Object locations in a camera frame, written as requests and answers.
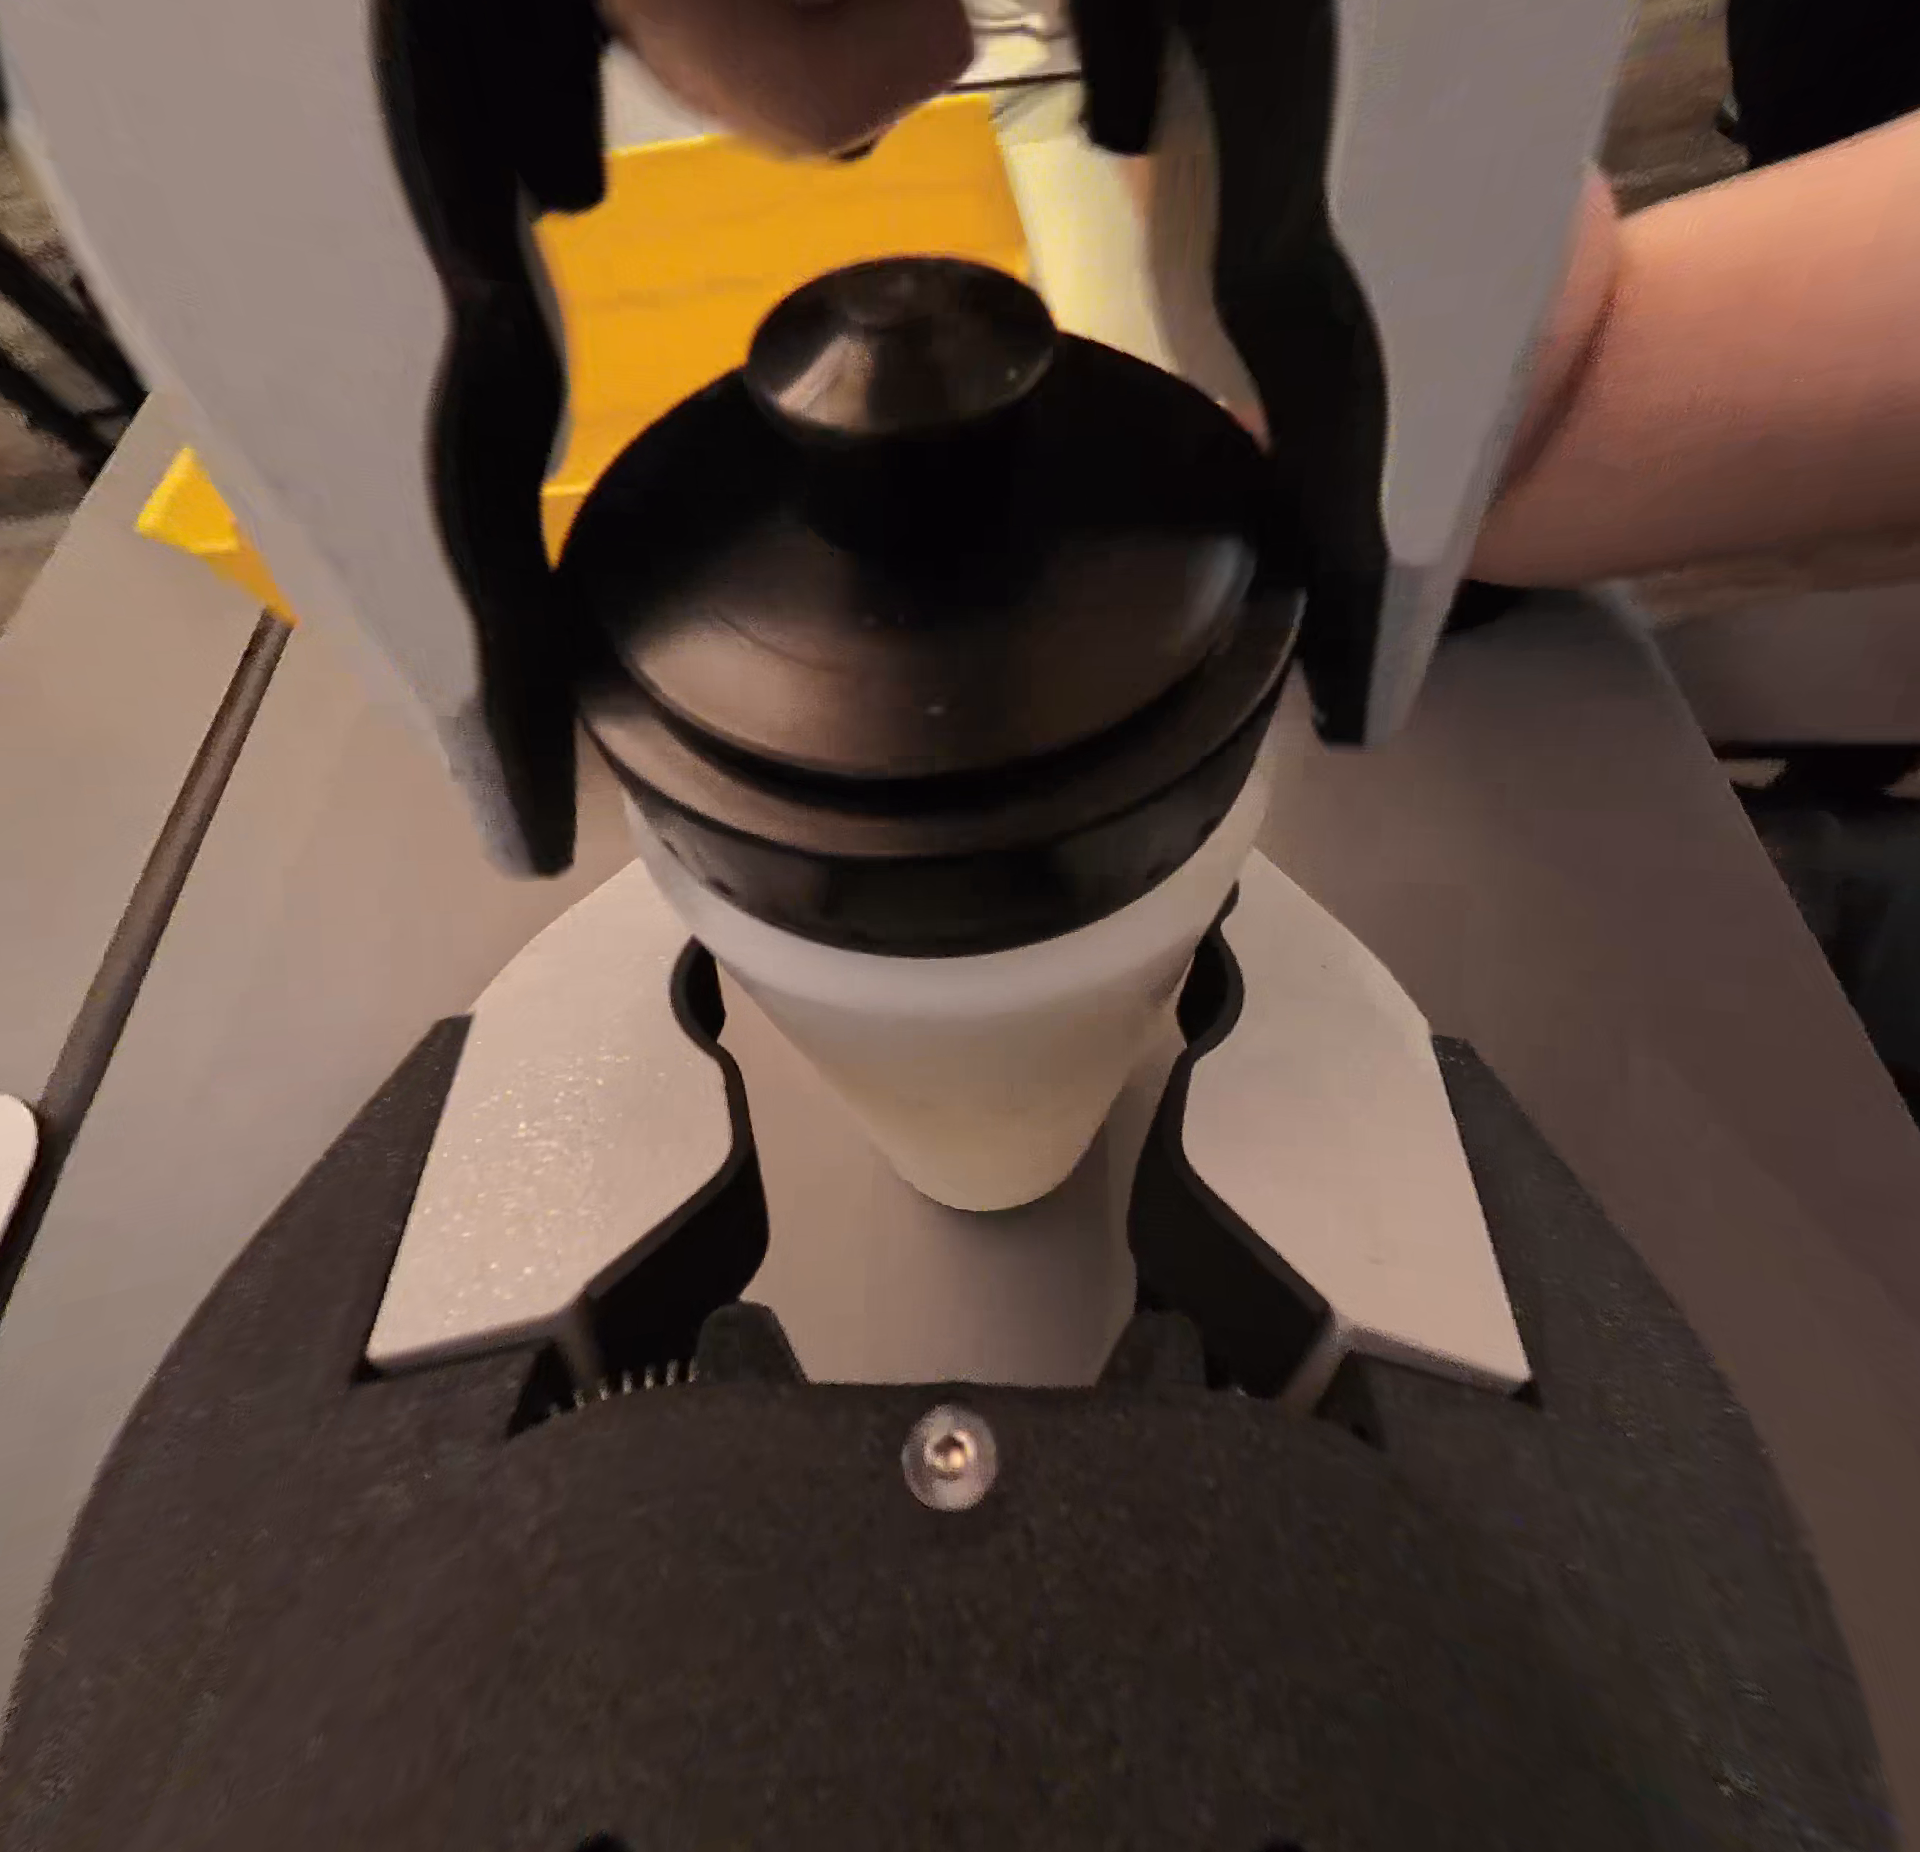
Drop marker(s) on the black bottle lid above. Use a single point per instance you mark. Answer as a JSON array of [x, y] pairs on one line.
[[930, 653]]

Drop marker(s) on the yellow plastic bin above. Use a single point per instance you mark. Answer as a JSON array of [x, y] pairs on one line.
[[781, 264]]

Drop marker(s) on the person's right hand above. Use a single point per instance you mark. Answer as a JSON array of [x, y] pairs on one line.
[[781, 70]]

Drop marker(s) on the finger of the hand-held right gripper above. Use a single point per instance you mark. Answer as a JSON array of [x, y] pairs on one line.
[[1471, 172], [211, 264]]

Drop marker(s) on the white plastic bottle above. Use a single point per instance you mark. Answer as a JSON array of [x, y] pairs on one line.
[[975, 1060]]

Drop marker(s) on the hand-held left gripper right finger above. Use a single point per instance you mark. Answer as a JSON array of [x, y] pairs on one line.
[[1352, 1163]]

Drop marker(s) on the grey chair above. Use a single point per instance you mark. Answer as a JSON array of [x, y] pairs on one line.
[[1801, 669]]

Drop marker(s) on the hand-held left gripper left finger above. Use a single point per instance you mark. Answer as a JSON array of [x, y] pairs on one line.
[[571, 1148]]

